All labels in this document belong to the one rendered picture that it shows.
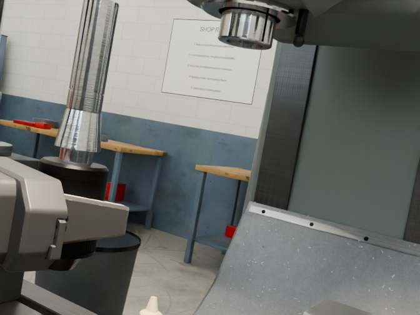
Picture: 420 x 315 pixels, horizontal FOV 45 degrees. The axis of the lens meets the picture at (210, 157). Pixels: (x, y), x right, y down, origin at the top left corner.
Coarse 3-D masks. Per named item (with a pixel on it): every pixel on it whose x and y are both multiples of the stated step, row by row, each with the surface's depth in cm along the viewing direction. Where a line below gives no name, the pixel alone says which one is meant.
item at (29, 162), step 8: (0, 144) 64; (8, 144) 66; (0, 152) 62; (8, 152) 64; (16, 160) 63; (24, 160) 64; (32, 160) 65; (32, 168) 65; (0, 272) 64; (8, 272) 65; (16, 272) 66; (0, 280) 64; (8, 280) 65; (16, 280) 66; (0, 288) 64; (8, 288) 65; (16, 288) 67; (0, 296) 64; (8, 296) 66; (16, 296) 67
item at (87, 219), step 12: (72, 204) 32; (84, 204) 33; (96, 204) 33; (108, 204) 34; (120, 204) 35; (72, 216) 32; (84, 216) 33; (96, 216) 34; (108, 216) 34; (120, 216) 35; (72, 228) 33; (84, 228) 33; (96, 228) 34; (108, 228) 34; (120, 228) 35; (72, 240) 33; (84, 240) 33
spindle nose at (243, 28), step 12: (228, 12) 43; (240, 12) 42; (252, 12) 42; (264, 12) 42; (228, 24) 43; (240, 24) 42; (252, 24) 42; (264, 24) 42; (228, 36) 43; (240, 36) 42; (252, 36) 42; (264, 36) 42; (252, 48) 46; (264, 48) 45
